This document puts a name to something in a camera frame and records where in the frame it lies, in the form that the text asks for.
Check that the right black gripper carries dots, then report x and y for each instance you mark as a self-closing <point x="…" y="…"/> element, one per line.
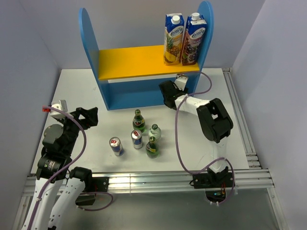
<point x="185" y="91"/>

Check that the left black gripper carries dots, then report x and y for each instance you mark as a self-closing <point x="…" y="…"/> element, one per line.
<point x="89" y="114"/>

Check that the energy drink can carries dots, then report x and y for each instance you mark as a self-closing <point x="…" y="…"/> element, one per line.
<point x="136" y="136"/>
<point x="116" y="146"/>

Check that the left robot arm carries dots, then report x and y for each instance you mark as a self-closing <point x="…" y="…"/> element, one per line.
<point x="58" y="144"/>

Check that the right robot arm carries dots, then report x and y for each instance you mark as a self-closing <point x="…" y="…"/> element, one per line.
<point x="216" y="125"/>

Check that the blue and yellow shelf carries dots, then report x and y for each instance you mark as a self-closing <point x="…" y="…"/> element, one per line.
<point x="130" y="77"/>

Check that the clear glass bottle centre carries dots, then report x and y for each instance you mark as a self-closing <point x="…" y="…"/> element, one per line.
<point x="155" y="131"/>

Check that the green glass bottle rear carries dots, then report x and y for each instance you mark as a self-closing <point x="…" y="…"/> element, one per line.
<point x="138" y="121"/>

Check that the green glass bottle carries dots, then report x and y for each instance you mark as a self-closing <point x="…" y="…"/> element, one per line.
<point x="152" y="149"/>
<point x="138" y="121"/>

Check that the green glass bottle front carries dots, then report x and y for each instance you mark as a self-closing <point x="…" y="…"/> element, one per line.
<point x="152" y="149"/>

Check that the berry juice carton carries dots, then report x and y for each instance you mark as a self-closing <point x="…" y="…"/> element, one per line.
<point x="195" y="29"/>

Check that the pineapple juice carton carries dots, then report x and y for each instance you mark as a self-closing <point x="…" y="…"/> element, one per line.
<point x="174" y="27"/>

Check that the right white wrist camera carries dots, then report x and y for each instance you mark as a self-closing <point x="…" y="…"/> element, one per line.
<point x="181" y="81"/>

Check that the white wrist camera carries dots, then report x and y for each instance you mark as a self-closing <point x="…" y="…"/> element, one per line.
<point x="181" y="81"/>
<point x="59" y="105"/>

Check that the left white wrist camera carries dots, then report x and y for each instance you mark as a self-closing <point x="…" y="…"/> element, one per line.
<point x="59" y="105"/>

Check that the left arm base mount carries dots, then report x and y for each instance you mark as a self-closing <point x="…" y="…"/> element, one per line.
<point x="98" y="184"/>

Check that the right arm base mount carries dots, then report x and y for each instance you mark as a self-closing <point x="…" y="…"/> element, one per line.
<point x="217" y="181"/>

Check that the aluminium rail frame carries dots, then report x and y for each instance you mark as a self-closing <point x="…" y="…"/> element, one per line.
<point x="134" y="171"/>

